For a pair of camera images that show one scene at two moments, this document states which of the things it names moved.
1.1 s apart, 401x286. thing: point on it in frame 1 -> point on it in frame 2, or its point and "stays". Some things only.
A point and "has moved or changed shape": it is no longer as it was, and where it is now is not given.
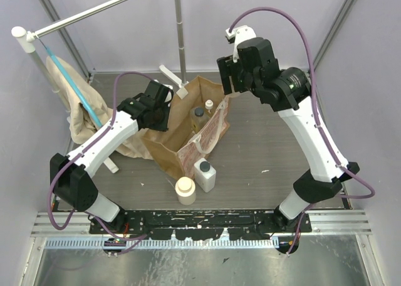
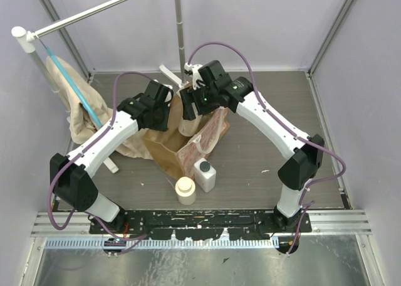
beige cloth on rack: (135, 145) stays
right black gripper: (227, 66) -> (189, 95)
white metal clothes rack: (27, 41) stays
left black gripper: (161, 90) stays
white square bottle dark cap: (205, 175) stays
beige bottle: (237, 95) has moved or changed shape
